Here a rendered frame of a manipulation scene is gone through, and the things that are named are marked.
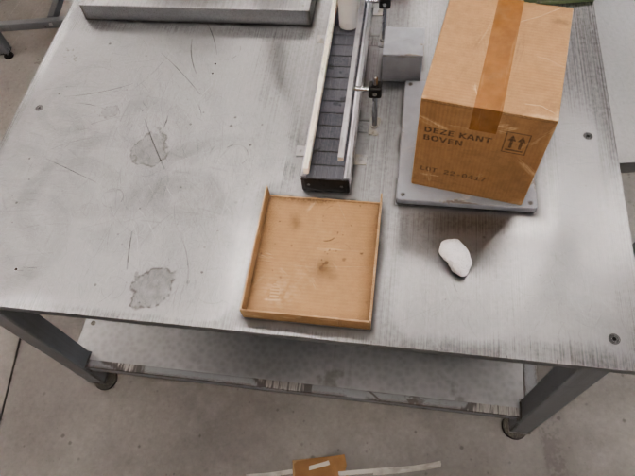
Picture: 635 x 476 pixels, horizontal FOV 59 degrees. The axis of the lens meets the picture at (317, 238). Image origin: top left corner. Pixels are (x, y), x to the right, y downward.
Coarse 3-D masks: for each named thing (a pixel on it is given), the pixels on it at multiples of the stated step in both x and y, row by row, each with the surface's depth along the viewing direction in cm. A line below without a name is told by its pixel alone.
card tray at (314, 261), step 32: (288, 224) 124; (320, 224) 124; (352, 224) 123; (256, 256) 120; (288, 256) 120; (320, 256) 120; (352, 256) 119; (256, 288) 117; (288, 288) 117; (320, 288) 116; (352, 288) 115; (288, 320) 113; (320, 320) 110; (352, 320) 108
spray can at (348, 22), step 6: (342, 0) 139; (348, 0) 138; (354, 0) 139; (342, 6) 140; (348, 6) 140; (354, 6) 140; (342, 12) 142; (348, 12) 141; (354, 12) 142; (342, 18) 144; (348, 18) 143; (354, 18) 144; (342, 24) 145; (348, 24) 144; (354, 24) 145; (348, 30) 146
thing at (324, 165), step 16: (336, 16) 150; (336, 32) 147; (352, 32) 146; (336, 48) 144; (352, 48) 143; (336, 64) 141; (336, 80) 138; (336, 96) 136; (352, 96) 135; (320, 112) 134; (336, 112) 133; (320, 128) 131; (336, 128) 131; (320, 144) 129; (336, 144) 128; (320, 160) 127; (336, 160) 126; (320, 176) 124; (336, 176) 124
